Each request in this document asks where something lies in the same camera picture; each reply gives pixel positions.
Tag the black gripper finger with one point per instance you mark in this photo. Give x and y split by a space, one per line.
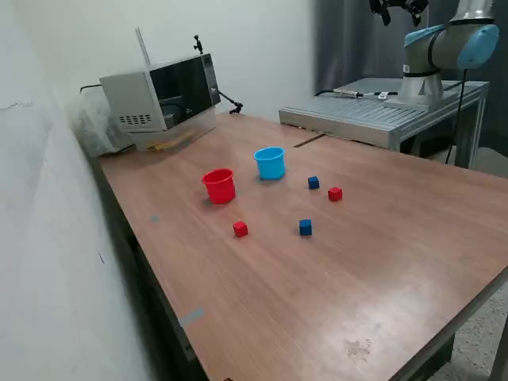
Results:
385 14
416 12

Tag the blue cube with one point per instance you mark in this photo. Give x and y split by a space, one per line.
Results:
313 183
305 228

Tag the red cube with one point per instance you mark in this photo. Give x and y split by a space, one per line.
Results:
335 194
240 229

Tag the aluminium robot base table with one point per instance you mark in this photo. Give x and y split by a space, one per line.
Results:
357 115

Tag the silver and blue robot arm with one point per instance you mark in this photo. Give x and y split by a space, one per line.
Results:
448 47

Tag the dark grey curtain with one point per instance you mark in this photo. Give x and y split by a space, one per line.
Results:
349 47

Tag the blue plastic cup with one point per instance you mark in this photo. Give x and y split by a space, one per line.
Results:
272 166

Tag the clear acrylic stand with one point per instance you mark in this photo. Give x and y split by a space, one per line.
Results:
198 123

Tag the red plastic cup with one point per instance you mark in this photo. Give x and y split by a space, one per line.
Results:
220 190

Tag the thin white rod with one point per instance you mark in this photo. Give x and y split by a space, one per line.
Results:
143 45

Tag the wooden sticks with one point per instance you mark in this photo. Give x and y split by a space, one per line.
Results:
162 146

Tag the silver microwave oven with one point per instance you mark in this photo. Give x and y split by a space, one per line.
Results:
131 95

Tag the small blue tape patch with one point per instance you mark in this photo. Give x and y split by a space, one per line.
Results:
155 219

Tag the clear plastic storage box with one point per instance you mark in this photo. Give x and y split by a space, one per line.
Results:
95 127

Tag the long grey-blue tape strip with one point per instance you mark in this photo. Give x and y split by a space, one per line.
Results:
191 317

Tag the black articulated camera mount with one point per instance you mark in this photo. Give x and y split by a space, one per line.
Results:
237 106

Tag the grey metal table frame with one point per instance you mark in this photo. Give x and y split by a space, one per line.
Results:
434 357

